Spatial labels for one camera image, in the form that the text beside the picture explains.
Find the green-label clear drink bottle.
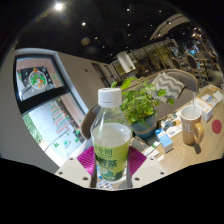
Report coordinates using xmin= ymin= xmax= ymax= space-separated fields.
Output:
xmin=89 ymin=87 xmax=133 ymax=188

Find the group of dining chairs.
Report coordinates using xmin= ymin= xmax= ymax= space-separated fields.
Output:
xmin=173 ymin=39 xmax=224 ymax=88

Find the grey curved sofa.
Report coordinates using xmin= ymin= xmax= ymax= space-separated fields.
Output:
xmin=79 ymin=68 xmax=199 ymax=141

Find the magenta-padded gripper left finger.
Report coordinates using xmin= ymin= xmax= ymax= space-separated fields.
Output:
xmin=54 ymin=145 xmax=98 ymax=189

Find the small blue white carton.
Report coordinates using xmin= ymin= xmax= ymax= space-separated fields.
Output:
xmin=154 ymin=128 xmax=174 ymax=154

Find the window with holiday stickers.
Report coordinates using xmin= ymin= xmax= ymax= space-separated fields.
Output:
xmin=13 ymin=54 xmax=93 ymax=158

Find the white round column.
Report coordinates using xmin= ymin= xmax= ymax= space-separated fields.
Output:
xmin=115 ymin=50 xmax=137 ymax=74

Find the flat round red coaster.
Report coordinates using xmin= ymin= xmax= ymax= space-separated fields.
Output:
xmin=211 ymin=119 xmax=223 ymax=135

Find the grey white chevron pillow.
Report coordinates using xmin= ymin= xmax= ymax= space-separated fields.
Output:
xmin=151 ymin=72 xmax=186 ymax=103

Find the white cardboard box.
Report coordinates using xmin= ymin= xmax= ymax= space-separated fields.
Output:
xmin=194 ymin=93 xmax=216 ymax=123

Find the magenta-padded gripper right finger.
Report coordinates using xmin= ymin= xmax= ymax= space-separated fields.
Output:
xmin=127 ymin=145 xmax=168 ymax=189

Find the group of ceiling spotlights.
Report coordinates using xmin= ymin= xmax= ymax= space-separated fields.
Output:
xmin=53 ymin=1 xmax=201 ymax=44

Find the white printed brochure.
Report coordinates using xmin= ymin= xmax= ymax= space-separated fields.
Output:
xmin=159 ymin=113 xmax=183 ymax=138

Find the green potted plant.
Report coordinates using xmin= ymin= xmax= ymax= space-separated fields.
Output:
xmin=110 ymin=77 xmax=176 ymax=140

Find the tan ceramic mug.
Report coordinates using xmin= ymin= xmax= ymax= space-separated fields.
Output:
xmin=180 ymin=104 xmax=205 ymax=146

